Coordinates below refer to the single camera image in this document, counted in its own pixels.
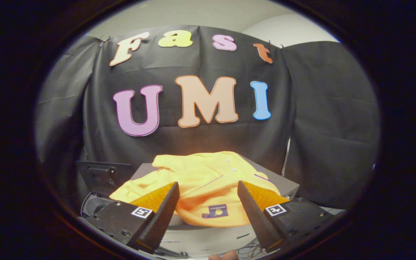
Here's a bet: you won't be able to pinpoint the yellow polo shirt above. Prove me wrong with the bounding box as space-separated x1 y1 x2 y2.
109 151 281 228

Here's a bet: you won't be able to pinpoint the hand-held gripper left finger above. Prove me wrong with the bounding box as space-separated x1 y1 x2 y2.
85 182 180 254

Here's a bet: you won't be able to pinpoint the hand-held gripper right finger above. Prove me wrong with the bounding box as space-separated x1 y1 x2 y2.
237 181 337 253

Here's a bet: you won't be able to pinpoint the beige cabinet with dark frame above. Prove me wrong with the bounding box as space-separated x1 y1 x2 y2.
130 155 300 255

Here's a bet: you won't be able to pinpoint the black floor cables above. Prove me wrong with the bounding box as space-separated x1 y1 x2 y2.
237 244 266 259

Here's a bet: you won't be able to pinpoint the black backdrop cloth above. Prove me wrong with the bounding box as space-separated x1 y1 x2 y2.
35 25 381 210

